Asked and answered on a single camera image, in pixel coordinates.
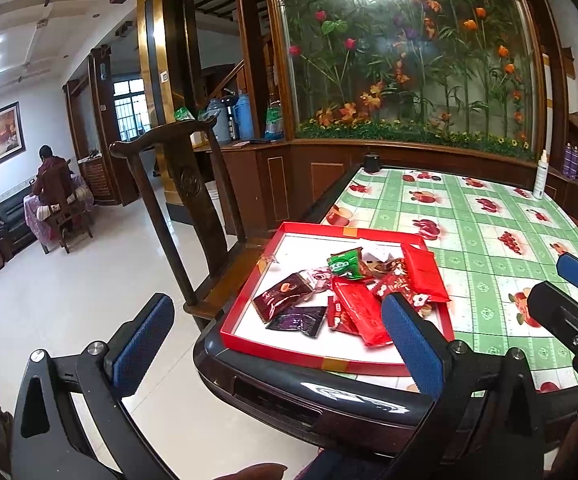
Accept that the glass flower display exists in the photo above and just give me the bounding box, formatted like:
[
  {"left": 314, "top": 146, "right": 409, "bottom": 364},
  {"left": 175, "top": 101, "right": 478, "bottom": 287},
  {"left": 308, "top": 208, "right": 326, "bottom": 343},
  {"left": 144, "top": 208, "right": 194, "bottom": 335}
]
[{"left": 264, "top": 0, "right": 544, "bottom": 161}]

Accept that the green label water bottle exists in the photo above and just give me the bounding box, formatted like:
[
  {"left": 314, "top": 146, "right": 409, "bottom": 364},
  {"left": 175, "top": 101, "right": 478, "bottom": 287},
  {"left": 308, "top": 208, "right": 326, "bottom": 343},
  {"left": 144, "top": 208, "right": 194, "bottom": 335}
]
[{"left": 264, "top": 100, "right": 284, "bottom": 141}]

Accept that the dark thermos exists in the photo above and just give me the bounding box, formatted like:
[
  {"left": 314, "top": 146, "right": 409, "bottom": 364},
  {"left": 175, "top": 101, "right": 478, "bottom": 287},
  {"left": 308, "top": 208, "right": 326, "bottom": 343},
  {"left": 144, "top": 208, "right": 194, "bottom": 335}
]
[{"left": 221, "top": 96, "right": 237, "bottom": 142}]

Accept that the red foil snack packet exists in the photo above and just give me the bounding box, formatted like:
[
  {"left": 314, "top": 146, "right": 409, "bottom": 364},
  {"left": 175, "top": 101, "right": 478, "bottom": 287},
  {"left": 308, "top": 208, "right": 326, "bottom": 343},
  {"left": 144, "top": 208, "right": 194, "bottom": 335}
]
[{"left": 326, "top": 295, "right": 350, "bottom": 333}]

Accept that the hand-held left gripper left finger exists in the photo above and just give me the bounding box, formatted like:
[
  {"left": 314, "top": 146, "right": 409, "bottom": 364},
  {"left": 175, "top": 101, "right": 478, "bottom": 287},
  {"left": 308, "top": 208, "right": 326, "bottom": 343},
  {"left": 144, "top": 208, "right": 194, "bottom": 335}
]
[{"left": 9, "top": 292, "right": 180, "bottom": 480}]

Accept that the black purple snack packet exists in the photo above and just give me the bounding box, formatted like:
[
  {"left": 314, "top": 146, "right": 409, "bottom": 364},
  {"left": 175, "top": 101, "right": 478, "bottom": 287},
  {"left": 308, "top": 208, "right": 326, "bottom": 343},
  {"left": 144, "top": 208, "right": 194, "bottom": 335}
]
[{"left": 265, "top": 304, "right": 327, "bottom": 335}]

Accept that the wooden dining chair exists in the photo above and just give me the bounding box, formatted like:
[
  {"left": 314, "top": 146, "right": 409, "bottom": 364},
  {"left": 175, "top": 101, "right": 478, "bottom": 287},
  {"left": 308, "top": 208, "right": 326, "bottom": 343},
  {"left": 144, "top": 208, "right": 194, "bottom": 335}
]
[{"left": 42, "top": 165, "right": 95, "bottom": 254}]

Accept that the green snack packet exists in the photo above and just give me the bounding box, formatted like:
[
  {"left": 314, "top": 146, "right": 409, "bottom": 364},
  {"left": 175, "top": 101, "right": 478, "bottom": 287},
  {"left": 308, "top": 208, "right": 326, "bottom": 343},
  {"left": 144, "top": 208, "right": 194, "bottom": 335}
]
[{"left": 326, "top": 248, "right": 372, "bottom": 281}]

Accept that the large plain red snack packet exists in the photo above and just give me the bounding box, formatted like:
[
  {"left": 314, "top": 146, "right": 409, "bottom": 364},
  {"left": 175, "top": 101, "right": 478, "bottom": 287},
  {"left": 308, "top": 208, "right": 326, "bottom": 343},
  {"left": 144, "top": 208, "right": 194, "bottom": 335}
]
[{"left": 401, "top": 242, "right": 450, "bottom": 305}]

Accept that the black sofa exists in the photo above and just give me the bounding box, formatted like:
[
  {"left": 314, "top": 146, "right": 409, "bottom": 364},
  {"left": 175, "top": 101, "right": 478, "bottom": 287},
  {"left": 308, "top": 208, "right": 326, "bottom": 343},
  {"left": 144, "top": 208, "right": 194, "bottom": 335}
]
[{"left": 0, "top": 191, "right": 40, "bottom": 261}]

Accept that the gold wooden pillar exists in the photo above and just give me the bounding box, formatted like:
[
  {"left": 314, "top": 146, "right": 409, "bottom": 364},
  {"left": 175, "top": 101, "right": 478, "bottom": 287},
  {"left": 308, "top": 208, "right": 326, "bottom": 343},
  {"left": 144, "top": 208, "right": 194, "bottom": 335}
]
[{"left": 136, "top": 0, "right": 205, "bottom": 206}]

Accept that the red white patterned snack packet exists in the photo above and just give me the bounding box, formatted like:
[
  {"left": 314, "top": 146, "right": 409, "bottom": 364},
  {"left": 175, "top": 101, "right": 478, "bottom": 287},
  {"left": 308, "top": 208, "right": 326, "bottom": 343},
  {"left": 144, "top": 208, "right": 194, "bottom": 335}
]
[{"left": 369, "top": 272, "right": 432, "bottom": 318}]

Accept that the small cloth covered table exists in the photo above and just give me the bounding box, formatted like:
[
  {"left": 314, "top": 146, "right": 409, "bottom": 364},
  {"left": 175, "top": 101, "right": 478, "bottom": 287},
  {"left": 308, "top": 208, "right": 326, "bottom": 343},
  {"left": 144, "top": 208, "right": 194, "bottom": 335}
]
[{"left": 23, "top": 180, "right": 95, "bottom": 253}]

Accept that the dark wooden chair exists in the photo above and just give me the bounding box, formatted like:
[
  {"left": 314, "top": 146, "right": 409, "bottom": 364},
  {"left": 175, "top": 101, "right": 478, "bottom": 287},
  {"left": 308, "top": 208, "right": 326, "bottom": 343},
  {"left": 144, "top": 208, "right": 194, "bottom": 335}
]
[{"left": 109, "top": 116, "right": 270, "bottom": 331}]

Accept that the brown gold snack packet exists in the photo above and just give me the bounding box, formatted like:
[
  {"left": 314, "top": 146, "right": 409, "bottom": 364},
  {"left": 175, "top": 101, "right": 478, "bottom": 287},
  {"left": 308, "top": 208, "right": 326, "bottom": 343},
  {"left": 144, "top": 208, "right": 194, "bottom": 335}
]
[{"left": 364, "top": 260, "right": 407, "bottom": 281}]

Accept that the red cardboard tray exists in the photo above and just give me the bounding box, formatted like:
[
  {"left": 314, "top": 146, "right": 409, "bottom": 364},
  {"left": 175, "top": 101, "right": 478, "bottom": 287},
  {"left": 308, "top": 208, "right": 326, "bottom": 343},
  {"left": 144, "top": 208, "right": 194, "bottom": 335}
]
[{"left": 219, "top": 221, "right": 456, "bottom": 378}]

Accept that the dark brown snack packet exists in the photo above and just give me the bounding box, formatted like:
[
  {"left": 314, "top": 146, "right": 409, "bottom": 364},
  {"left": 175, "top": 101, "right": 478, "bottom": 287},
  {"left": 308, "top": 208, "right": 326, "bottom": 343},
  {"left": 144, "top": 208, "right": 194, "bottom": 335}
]
[{"left": 252, "top": 271, "right": 317, "bottom": 323}]

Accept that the long red snack packet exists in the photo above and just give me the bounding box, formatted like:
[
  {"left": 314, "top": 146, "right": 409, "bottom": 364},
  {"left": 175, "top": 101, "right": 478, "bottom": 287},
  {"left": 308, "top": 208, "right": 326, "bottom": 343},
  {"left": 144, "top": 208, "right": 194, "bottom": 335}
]
[{"left": 330, "top": 280, "right": 395, "bottom": 347}]

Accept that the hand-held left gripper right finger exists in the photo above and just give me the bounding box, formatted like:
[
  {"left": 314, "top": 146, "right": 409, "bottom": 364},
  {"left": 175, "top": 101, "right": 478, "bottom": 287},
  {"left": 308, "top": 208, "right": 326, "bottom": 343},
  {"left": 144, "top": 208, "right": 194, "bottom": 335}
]
[{"left": 380, "top": 292, "right": 547, "bottom": 480}]

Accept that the white spray bottle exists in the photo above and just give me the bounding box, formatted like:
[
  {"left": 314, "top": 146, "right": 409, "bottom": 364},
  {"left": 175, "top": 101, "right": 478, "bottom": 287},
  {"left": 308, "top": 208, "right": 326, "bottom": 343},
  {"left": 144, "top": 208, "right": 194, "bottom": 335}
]
[{"left": 533, "top": 150, "right": 550, "bottom": 201}]

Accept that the barred window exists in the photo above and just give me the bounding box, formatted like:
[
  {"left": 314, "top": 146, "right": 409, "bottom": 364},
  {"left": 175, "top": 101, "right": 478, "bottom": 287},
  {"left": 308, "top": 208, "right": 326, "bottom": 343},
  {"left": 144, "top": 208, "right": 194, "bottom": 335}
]
[{"left": 113, "top": 80, "right": 150, "bottom": 142}]

